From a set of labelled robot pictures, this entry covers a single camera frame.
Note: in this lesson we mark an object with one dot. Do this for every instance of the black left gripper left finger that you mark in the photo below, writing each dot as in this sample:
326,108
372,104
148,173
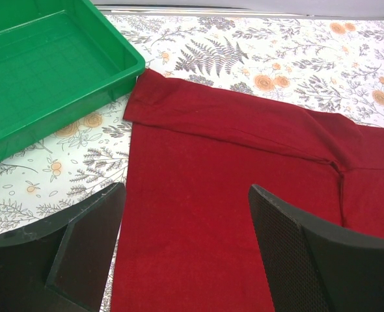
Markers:
62,262

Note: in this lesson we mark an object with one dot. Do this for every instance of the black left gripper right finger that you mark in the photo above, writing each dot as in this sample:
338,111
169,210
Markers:
312,264

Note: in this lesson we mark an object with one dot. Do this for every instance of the floral patterned table mat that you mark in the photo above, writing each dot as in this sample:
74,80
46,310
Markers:
320,65

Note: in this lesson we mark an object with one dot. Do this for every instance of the green plastic tray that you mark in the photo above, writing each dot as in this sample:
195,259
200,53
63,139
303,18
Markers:
59,61

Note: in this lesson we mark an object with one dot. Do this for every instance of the red t shirt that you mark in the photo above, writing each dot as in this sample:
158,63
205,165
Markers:
187,241

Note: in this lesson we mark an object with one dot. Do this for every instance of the aluminium frame rail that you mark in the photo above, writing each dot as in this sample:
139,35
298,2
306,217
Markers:
205,10

